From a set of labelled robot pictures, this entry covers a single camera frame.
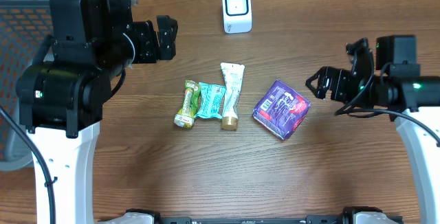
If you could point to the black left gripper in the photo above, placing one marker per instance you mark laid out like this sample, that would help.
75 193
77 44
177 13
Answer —
152 51

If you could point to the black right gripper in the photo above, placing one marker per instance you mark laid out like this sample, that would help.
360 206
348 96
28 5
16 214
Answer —
325 75

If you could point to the purple pad package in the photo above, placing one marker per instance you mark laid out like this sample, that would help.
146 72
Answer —
281 110

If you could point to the white tube gold cap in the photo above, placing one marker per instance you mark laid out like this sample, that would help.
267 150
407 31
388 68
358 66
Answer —
233 78

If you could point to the teal snack wrapper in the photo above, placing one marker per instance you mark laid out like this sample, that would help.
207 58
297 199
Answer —
211 99

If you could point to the green yellow snack bar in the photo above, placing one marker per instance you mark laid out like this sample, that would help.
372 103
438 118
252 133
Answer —
185 117

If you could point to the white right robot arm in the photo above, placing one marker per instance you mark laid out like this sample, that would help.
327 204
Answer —
388 80

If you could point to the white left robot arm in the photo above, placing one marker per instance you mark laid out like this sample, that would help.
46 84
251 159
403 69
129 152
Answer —
62 94

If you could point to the white barcode scanner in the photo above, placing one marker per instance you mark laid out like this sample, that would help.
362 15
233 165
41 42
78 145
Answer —
237 16

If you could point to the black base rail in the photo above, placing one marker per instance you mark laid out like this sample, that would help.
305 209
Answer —
357 214

